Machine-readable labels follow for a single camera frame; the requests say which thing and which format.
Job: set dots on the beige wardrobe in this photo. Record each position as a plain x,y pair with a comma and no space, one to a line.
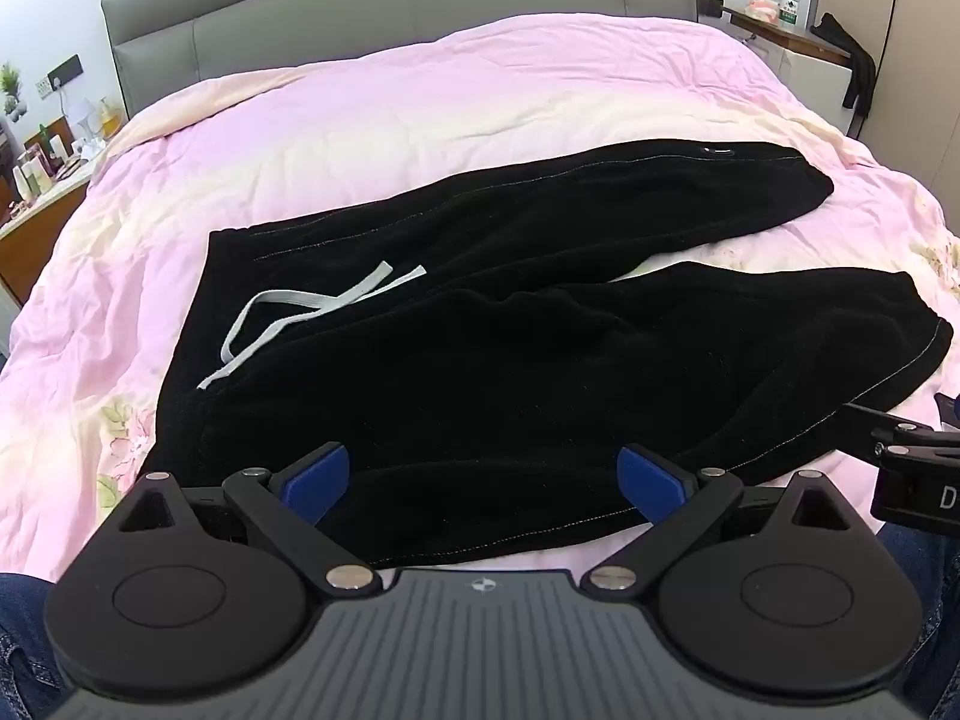
900,30

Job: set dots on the black wall switch panel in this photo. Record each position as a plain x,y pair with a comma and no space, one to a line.
67,69

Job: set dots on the wooden bedside cabinet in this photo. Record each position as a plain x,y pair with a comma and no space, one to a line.
795,45

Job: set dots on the pink packet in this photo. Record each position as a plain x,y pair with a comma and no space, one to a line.
761,9

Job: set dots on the small green potted plant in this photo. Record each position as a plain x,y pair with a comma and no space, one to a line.
9,86

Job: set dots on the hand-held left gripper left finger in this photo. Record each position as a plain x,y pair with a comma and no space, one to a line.
321,474

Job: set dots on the person's left leg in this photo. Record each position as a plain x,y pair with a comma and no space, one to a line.
22,645

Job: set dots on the grey padded headboard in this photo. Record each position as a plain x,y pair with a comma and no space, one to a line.
300,0

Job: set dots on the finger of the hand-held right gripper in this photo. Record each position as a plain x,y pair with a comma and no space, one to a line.
892,427

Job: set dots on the pink floral blanket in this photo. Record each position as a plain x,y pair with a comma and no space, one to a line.
450,90

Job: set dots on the person's right leg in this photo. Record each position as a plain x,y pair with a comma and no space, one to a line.
922,615

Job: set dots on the person's leg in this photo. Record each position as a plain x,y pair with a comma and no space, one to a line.
922,615
22,645

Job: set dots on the cluster of cosmetic bottles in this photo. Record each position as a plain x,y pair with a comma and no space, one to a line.
52,157

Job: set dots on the clear plastic water bottle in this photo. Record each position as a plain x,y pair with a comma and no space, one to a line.
789,0

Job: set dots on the wooden nightstand with cosmetics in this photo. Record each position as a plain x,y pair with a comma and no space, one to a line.
37,240

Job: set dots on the black hanging garment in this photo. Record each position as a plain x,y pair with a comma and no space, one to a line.
851,60

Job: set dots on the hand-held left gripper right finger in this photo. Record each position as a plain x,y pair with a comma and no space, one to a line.
649,481

